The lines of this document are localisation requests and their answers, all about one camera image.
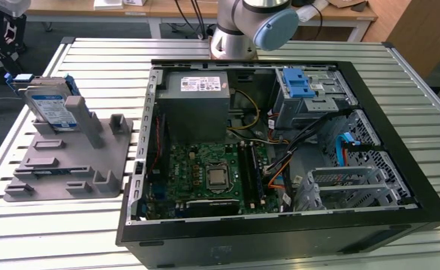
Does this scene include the hard disk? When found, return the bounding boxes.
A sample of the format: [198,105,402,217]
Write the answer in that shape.
[4,72,81,133]

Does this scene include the metal disk bay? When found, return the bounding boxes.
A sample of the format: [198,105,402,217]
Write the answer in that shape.
[293,165,410,212]

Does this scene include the wooden desk white legs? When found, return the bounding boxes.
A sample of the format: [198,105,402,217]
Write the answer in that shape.
[24,0,378,43]

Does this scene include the large white box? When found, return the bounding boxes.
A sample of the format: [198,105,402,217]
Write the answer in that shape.
[93,0,124,11]

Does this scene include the grey parts rack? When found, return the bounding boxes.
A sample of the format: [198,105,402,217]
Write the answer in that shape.
[2,95,134,202]

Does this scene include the grey power supply unit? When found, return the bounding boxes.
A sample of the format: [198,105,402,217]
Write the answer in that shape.
[154,70,232,145]

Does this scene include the green motherboard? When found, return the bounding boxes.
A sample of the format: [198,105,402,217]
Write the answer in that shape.
[165,141,282,219]

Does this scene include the metal CPU socket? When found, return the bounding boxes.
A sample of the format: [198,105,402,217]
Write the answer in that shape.
[202,161,232,195]

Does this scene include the silver CPU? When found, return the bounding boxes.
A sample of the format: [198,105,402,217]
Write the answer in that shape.
[206,168,228,186]

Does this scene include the blue drive latch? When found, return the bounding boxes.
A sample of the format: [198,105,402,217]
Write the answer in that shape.
[281,67,316,99]

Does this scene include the black RAM slot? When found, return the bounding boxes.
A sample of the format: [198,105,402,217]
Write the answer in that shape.
[238,141,254,208]

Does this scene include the black graphics card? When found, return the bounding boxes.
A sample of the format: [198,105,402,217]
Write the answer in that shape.
[182,197,241,218]

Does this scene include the metal optical drive cage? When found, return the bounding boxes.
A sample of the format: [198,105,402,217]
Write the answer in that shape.
[270,66,358,131]

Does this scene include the brown cardboard piece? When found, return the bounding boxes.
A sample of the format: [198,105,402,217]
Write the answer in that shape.
[326,0,368,12]

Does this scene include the black PC case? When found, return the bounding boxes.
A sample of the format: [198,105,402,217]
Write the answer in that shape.
[114,58,440,269]

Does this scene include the brown wooden cabinet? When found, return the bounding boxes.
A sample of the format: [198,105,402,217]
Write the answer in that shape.
[361,0,440,78]

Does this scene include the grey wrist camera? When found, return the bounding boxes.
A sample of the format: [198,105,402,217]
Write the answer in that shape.
[2,0,32,18]

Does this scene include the red black twisted wire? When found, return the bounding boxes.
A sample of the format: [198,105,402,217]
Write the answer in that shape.
[149,113,168,174]

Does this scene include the yellow wire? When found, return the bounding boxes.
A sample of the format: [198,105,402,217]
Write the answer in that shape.
[225,89,261,131]

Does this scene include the black sleeved wire bundle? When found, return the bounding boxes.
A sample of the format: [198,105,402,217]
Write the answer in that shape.
[274,108,360,172]

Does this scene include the orange wire bundle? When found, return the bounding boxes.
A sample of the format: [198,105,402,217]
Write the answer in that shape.
[266,168,286,195]

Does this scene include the blue SATA wire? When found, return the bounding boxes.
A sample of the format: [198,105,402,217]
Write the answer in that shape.
[333,133,362,177]

